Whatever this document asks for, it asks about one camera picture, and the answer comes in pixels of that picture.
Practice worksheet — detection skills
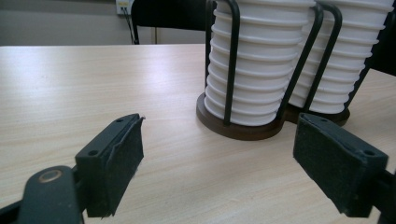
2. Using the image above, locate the stack of white cups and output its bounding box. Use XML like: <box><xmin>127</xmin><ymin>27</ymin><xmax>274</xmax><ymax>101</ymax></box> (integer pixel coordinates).
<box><xmin>288</xmin><ymin>0</ymin><xmax>396</xmax><ymax>115</ymax></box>
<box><xmin>203</xmin><ymin>0</ymin><xmax>318</xmax><ymax>127</ymax></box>

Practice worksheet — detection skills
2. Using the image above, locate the black folding chair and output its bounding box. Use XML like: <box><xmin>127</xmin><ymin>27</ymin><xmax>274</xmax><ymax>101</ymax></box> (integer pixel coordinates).
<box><xmin>130</xmin><ymin>0</ymin><xmax>217</xmax><ymax>45</ymax></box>

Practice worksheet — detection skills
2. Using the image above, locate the black curtain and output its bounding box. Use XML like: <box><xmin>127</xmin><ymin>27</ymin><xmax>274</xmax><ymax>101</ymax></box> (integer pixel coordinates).
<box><xmin>369</xmin><ymin>10</ymin><xmax>396</xmax><ymax>77</ymax></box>

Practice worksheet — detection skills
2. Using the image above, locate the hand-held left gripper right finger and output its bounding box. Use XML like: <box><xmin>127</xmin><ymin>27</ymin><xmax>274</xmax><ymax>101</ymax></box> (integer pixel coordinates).
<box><xmin>292</xmin><ymin>112</ymin><xmax>389</xmax><ymax>218</ymax></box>

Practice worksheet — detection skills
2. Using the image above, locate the black outlet cable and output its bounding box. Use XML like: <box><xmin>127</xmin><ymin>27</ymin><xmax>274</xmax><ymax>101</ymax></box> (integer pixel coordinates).
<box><xmin>122</xmin><ymin>7</ymin><xmax>140</xmax><ymax>46</ymax></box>

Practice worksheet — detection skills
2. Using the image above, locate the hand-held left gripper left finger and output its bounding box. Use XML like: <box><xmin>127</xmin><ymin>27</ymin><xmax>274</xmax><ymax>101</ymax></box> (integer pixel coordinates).
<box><xmin>75</xmin><ymin>113</ymin><xmax>146</xmax><ymax>218</ymax></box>

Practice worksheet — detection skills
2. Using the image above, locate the black wire cup holder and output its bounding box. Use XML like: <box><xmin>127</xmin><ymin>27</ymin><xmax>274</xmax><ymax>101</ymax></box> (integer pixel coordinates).
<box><xmin>195</xmin><ymin>0</ymin><xmax>396</xmax><ymax>142</ymax></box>

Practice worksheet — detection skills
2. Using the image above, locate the white wall outlet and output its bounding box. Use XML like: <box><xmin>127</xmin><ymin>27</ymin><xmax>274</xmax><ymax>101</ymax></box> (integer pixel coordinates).
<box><xmin>115</xmin><ymin>0</ymin><xmax>134</xmax><ymax>16</ymax></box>

